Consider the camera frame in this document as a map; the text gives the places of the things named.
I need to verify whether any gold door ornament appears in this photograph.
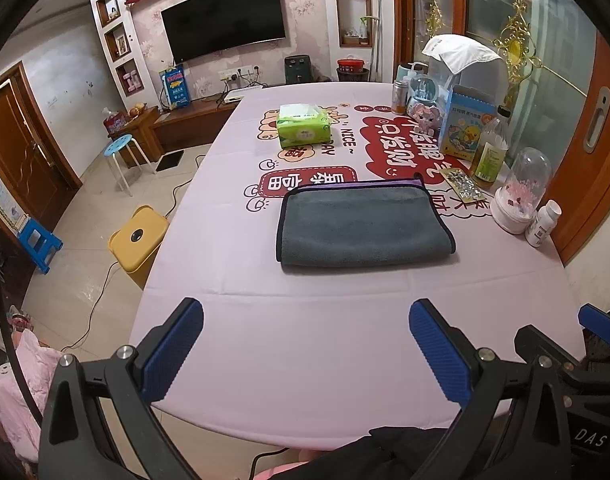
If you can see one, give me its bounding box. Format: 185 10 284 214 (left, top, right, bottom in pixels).
492 0 544 107

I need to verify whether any silver door handle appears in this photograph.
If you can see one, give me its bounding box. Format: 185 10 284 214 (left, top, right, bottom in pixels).
583 86 610 152

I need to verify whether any yellow oil bottle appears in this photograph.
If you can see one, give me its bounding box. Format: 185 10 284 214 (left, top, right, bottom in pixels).
468 105 514 189

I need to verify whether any yellow plastic stool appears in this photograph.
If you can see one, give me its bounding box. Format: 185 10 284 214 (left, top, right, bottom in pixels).
108 204 170 289

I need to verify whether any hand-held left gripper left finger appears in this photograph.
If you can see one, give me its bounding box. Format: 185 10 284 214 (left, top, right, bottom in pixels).
38 297 205 480

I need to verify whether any pink printed tablecloth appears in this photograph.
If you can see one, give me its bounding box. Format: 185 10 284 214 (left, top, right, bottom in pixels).
130 81 586 453

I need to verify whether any white wall socket strip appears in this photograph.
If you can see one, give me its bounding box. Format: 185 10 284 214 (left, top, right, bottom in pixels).
219 65 262 81

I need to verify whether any brown jar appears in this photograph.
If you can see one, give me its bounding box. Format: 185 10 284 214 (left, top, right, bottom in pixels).
390 79 411 115

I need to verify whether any glass dome flower ornament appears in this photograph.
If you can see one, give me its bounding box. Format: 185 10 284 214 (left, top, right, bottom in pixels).
490 147 554 235

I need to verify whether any white pill bottle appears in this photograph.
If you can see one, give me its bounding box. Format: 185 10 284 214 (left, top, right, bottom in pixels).
524 199 562 249

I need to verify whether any pink clothing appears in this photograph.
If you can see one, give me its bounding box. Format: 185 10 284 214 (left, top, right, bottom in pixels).
0 331 67 462

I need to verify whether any round blue stool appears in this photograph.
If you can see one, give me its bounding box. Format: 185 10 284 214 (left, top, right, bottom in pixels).
103 133 139 197

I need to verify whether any glass snow globe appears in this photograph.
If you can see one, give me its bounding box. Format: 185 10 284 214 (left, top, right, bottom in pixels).
408 73 449 111

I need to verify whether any white set-top box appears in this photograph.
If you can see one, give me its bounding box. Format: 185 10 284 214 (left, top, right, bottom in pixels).
224 84 264 104

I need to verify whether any pink tissue bag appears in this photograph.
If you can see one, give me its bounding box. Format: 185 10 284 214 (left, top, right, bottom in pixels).
103 108 129 135

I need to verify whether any blue medicine box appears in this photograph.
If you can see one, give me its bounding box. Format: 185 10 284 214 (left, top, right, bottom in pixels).
443 84 499 163

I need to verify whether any white covered appliance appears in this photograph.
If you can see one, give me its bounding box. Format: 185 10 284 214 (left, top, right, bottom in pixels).
422 34 506 107

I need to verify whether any white niche shelf unit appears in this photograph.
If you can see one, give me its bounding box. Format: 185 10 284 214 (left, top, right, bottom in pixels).
88 0 147 99

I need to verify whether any black floor cable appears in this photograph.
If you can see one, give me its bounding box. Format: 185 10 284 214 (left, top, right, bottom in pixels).
60 156 207 352

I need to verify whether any wooden television cabinet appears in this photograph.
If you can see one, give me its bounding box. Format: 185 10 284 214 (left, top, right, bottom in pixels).
107 94 242 169

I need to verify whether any small blue step stool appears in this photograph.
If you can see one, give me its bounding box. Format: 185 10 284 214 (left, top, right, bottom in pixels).
17 217 64 274

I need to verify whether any silver blister pack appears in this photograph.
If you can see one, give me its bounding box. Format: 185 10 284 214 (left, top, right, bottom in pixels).
440 167 486 204

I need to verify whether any black flat television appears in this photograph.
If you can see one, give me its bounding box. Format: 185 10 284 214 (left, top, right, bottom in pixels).
160 0 289 64

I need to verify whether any grey towel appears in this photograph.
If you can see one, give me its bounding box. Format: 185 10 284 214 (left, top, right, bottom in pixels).
276 172 457 275

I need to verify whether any brown wooden door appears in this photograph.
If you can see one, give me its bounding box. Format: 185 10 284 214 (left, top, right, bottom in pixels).
0 61 82 236

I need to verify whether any green tissue pack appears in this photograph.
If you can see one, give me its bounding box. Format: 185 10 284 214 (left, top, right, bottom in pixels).
276 103 333 150

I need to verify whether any blue printed box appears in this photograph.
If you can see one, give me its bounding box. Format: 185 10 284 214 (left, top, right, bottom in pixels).
158 65 192 110

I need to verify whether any pink toy figure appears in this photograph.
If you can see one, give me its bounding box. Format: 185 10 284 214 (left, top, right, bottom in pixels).
407 102 446 134

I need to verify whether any black air fryer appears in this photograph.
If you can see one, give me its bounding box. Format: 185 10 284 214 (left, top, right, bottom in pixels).
283 54 315 86

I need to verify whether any thick black cable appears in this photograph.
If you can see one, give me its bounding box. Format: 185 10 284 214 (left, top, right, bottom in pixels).
0 214 42 427

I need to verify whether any wall poster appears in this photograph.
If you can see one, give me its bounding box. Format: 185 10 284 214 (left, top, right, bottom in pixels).
0 154 30 235

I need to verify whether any red round container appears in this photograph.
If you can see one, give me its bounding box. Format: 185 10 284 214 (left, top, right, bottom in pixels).
337 58 370 83

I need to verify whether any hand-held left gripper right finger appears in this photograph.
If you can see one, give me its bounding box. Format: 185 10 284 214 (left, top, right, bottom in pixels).
409 298 572 480

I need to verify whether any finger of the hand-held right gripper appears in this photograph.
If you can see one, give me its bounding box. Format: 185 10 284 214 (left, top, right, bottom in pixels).
514 325 588 401
578 304 610 361

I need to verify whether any black floor mat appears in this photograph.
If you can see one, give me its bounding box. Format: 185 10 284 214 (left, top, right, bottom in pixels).
154 152 185 174

